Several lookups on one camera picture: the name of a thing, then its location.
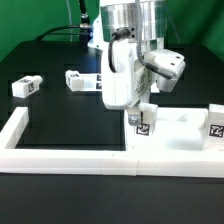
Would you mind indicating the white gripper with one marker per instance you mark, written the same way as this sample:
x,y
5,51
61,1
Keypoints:
x,y
123,89

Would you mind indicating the white square tabletop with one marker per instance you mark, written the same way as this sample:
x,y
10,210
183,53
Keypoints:
x,y
175,129

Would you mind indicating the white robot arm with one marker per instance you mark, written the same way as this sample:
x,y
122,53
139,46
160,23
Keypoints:
x,y
128,33

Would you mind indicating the white marker sheet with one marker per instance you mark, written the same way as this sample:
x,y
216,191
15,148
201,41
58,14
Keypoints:
x,y
92,82

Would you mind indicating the white U-shaped fence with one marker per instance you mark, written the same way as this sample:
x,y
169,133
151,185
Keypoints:
x,y
180,163

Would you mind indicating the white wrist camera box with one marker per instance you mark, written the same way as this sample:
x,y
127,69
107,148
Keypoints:
x,y
170,66

